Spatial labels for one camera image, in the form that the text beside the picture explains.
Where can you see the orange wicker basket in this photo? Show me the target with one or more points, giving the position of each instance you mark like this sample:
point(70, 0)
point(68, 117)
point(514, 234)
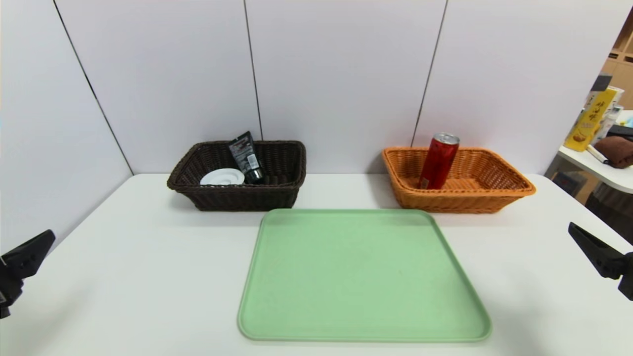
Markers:
point(470, 198)

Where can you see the white side table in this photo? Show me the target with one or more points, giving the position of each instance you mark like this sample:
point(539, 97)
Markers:
point(613, 178)

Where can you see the white black marker pen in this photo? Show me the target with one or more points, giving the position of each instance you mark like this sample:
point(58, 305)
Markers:
point(597, 153)

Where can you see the wooden shelf unit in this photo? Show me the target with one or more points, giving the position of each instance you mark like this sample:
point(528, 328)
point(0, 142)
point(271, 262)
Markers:
point(624, 74)

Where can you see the brown folded cloth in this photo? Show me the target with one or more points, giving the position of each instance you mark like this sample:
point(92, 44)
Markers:
point(618, 148)

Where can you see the white round container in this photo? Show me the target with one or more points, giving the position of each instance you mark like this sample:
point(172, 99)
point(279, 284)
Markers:
point(222, 177)

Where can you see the white printed box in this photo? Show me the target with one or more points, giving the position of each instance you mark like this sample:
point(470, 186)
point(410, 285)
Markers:
point(614, 111)

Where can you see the red drink can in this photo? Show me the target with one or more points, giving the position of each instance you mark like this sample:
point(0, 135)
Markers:
point(437, 163)

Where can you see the light green plastic tray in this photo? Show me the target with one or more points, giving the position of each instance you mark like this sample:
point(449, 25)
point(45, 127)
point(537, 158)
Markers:
point(371, 287)

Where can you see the dark table pedestal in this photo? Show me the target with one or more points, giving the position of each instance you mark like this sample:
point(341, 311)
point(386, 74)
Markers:
point(610, 207)

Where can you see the black cosmetic tube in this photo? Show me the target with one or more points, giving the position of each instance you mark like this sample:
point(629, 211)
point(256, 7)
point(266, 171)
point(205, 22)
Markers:
point(246, 155)

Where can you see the dark box under table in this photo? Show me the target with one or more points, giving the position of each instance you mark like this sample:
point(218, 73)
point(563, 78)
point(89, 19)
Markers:
point(566, 182)

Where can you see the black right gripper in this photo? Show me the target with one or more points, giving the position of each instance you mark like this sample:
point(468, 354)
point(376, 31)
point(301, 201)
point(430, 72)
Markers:
point(624, 275)

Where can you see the black flat device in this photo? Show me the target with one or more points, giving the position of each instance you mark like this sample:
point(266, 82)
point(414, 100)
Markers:
point(622, 131)

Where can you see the yellow snack box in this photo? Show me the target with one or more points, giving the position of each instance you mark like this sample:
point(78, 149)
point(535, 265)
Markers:
point(588, 123)

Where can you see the grey black carton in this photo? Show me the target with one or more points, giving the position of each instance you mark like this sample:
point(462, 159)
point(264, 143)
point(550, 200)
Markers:
point(601, 81)

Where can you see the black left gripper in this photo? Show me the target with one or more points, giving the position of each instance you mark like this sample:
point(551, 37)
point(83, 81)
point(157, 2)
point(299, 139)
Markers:
point(7, 285)

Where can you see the dark brown wicker basket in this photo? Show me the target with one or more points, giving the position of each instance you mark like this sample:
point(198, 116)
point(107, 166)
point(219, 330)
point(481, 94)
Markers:
point(277, 193)

